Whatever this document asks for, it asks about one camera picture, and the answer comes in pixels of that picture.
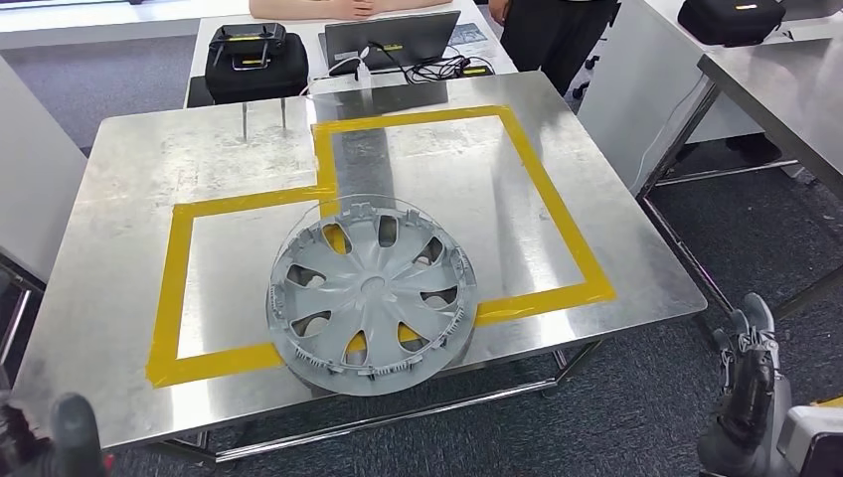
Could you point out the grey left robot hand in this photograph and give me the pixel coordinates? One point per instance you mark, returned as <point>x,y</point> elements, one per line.
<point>76,441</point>

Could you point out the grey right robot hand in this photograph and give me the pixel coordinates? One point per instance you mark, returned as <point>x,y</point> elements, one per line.
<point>744,421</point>

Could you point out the silver plastic wheel hubcap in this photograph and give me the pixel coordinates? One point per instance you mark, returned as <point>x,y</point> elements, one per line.
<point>372,289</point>

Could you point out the stainless steel workbench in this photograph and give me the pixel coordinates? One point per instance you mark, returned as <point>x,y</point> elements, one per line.
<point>118,217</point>

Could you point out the stainless steel table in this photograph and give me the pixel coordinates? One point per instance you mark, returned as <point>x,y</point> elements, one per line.
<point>777,85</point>

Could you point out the black office chair base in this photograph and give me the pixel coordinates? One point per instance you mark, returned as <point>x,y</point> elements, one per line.
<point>585,76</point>

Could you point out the black carry bag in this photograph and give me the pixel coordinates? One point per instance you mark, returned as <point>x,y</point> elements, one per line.
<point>257,72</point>

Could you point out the white long counter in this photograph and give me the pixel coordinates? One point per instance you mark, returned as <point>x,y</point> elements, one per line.
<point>99,23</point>

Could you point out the person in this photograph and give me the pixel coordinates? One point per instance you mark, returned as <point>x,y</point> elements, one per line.
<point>553,33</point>

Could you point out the white desk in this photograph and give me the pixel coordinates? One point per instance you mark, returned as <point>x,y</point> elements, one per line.
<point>500,59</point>

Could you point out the white charger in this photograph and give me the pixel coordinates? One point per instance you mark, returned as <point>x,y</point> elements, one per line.
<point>363,66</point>

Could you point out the printed paper sheet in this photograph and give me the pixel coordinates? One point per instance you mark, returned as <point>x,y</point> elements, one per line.
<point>469,33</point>

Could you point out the black laptop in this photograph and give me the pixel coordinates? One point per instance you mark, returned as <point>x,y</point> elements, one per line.
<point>388,36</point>

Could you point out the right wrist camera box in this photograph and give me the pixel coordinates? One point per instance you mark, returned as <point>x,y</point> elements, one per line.
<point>813,441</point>

